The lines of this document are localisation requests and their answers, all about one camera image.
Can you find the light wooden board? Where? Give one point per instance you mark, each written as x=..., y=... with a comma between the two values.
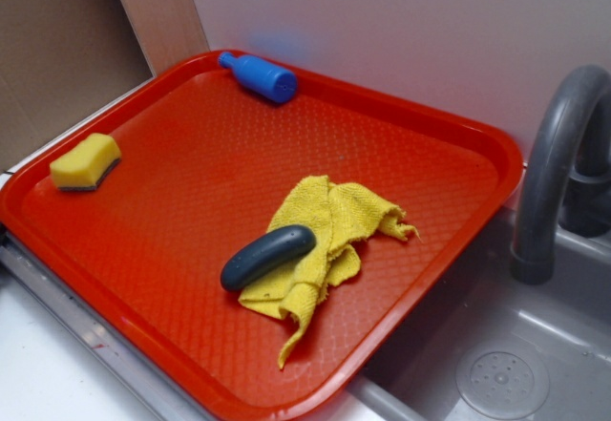
x=167, y=31

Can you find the yellow cloth rag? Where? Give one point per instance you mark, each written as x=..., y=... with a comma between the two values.
x=339, y=215

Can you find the dark green plastic pickle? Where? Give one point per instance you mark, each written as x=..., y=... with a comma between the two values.
x=265, y=254

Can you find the blue plastic bottle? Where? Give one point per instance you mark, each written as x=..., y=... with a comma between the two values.
x=260, y=76

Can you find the brown cardboard panel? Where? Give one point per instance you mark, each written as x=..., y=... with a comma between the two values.
x=61, y=61

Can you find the grey plastic faucet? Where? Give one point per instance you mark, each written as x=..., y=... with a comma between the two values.
x=567, y=180

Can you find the yellow sponge with grey pad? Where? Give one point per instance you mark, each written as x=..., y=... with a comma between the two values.
x=85, y=166

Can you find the grey plastic sink basin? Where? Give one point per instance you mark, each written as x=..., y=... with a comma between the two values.
x=483, y=346

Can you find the red plastic tray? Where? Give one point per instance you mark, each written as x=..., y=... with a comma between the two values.
x=205, y=165

